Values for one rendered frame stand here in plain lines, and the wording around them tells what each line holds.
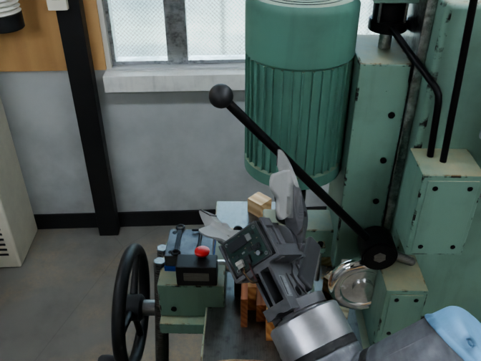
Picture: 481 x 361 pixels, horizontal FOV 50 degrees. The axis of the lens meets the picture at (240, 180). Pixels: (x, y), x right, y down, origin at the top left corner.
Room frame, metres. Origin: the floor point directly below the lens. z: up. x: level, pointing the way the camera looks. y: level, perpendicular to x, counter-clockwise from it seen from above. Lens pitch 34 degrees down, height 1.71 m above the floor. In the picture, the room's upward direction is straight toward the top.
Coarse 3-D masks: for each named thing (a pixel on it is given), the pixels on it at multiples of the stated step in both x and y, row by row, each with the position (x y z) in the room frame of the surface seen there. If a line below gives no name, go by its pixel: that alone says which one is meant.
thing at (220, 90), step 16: (224, 96) 0.66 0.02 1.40; (240, 112) 0.67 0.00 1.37; (256, 128) 0.67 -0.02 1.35; (272, 144) 0.67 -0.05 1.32; (304, 176) 0.67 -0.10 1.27; (320, 192) 0.67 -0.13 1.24; (336, 208) 0.67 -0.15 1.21; (352, 224) 0.66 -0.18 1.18; (368, 240) 0.66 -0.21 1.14; (384, 240) 0.66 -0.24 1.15; (368, 256) 0.65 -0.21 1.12; (384, 256) 0.65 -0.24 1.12; (400, 256) 0.66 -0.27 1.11
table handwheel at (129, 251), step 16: (128, 256) 0.83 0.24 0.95; (144, 256) 0.93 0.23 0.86; (128, 272) 0.79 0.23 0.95; (144, 272) 0.94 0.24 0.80; (144, 288) 0.93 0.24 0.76; (112, 304) 0.73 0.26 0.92; (128, 304) 0.81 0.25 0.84; (144, 304) 0.81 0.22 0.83; (112, 320) 0.71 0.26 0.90; (128, 320) 0.76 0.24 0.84; (144, 320) 0.87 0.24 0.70; (112, 336) 0.69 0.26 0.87; (144, 336) 0.84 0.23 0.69
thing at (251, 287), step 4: (248, 284) 0.74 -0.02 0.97; (252, 284) 0.74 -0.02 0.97; (248, 288) 0.73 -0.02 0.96; (252, 288) 0.73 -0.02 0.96; (248, 292) 0.73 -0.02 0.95; (252, 292) 0.73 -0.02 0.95; (248, 296) 0.73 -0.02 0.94; (252, 296) 0.73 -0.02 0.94; (248, 300) 0.73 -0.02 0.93; (252, 300) 0.73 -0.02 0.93; (248, 304) 0.73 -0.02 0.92; (252, 304) 0.73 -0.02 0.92; (248, 308) 0.73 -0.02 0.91; (252, 308) 0.73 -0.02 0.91
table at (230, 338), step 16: (224, 208) 1.07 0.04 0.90; (240, 208) 1.07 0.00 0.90; (272, 208) 1.07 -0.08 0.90; (240, 224) 1.01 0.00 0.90; (160, 320) 0.73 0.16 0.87; (176, 320) 0.73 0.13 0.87; (192, 320) 0.73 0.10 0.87; (208, 320) 0.70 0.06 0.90; (224, 320) 0.70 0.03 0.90; (208, 336) 0.66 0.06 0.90; (224, 336) 0.66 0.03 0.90; (240, 336) 0.66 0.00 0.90; (256, 336) 0.66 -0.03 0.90; (208, 352) 0.63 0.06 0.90; (224, 352) 0.63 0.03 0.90; (240, 352) 0.63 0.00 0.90; (256, 352) 0.63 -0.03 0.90; (272, 352) 0.63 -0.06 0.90
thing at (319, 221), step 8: (264, 216) 0.82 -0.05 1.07; (272, 216) 0.82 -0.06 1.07; (312, 216) 0.82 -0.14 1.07; (320, 216) 0.82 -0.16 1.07; (328, 216) 0.82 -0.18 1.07; (280, 224) 0.80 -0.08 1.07; (312, 224) 0.80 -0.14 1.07; (320, 224) 0.80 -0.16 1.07; (328, 224) 0.80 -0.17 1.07; (312, 232) 0.78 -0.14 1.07; (320, 232) 0.78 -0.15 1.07; (328, 232) 0.78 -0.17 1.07; (320, 240) 0.78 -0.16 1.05; (328, 240) 0.78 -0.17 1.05; (328, 248) 0.78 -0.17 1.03; (328, 256) 0.78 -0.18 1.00
